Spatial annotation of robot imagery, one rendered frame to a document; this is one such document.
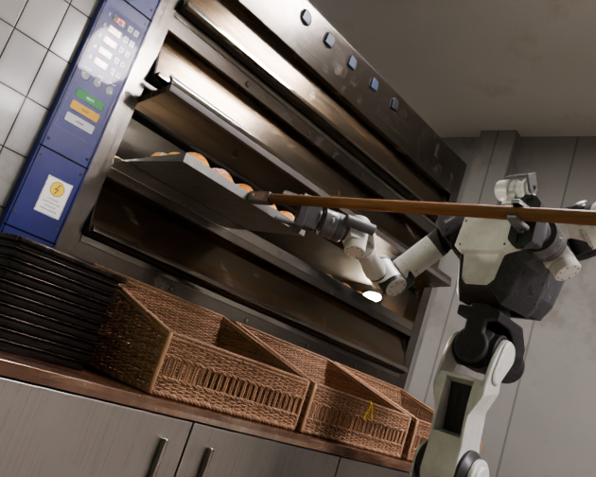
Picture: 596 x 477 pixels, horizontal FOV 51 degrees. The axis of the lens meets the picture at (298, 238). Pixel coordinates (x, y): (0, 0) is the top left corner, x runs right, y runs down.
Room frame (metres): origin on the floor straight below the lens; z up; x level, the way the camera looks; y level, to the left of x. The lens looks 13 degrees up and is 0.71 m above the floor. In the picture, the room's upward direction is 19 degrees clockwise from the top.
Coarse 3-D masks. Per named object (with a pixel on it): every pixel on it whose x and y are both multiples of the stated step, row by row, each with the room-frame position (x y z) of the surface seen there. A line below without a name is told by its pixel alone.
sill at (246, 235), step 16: (128, 176) 1.87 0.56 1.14; (144, 176) 1.90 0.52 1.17; (160, 192) 1.95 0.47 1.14; (176, 192) 1.99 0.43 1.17; (192, 208) 2.05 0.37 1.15; (208, 208) 2.09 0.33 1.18; (224, 224) 2.15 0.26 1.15; (256, 240) 2.27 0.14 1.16; (288, 256) 2.39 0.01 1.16; (304, 272) 2.47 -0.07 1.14; (320, 272) 2.53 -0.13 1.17; (336, 288) 2.62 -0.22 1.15; (368, 304) 2.79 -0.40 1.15; (400, 320) 2.99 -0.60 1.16
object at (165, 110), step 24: (144, 96) 1.81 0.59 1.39; (168, 96) 1.75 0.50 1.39; (168, 120) 1.90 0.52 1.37; (192, 120) 1.87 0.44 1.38; (216, 120) 1.85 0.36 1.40; (192, 144) 2.03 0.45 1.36; (216, 144) 1.99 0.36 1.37; (240, 144) 1.95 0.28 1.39; (240, 168) 2.14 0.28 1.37; (264, 168) 2.10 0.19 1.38; (288, 168) 2.09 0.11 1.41; (312, 192) 2.21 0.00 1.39; (384, 240) 2.54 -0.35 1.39
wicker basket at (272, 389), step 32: (128, 288) 1.91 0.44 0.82; (128, 320) 1.63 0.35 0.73; (160, 320) 2.01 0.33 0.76; (192, 320) 2.10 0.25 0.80; (224, 320) 2.20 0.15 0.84; (96, 352) 1.70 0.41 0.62; (128, 352) 1.60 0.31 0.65; (160, 352) 1.51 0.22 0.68; (192, 352) 1.56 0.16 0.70; (224, 352) 1.63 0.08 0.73; (256, 352) 2.05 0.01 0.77; (128, 384) 1.56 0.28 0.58; (160, 384) 1.52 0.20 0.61; (192, 384) 1.59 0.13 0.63; (224, 384) 1.66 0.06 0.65; (256, 384) 1.74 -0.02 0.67; (288, 384) 1.82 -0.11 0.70; (256, 416) 1.77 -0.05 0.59; (288, 416) 1.86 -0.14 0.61
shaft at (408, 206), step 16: (352, 208) 1.56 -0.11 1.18; (368, 208) 1.51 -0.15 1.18; (384, 208) 1.47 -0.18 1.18; (400, 208) 1.44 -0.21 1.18; (416, 208) 1.41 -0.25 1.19; (432, 208) 1.37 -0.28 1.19; (448, 208) 1.34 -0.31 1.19; (464, 208) 1.32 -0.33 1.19; (480, 208) 1.29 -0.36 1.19; (496, 208) 1.26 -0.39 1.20; (512, 208) 1.24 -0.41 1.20; (528, 208) 1.22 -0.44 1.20; (544, 208) 1.19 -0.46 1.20; (560, 208) 1.18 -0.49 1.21; (592, 224) 1.13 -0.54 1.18
